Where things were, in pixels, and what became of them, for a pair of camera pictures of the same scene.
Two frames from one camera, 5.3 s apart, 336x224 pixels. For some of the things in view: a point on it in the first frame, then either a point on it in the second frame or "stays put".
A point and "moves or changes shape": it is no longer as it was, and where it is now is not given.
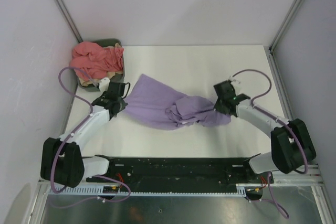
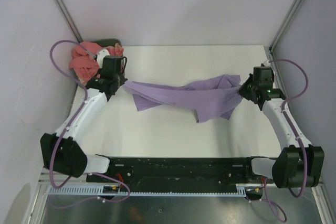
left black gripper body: (122, 104) → (120, 77)
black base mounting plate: (178, 171) stays put
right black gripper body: (219, 105) → (251, 85)
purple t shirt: (160, 106) moves or changes shape
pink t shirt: (91, 61) stays put
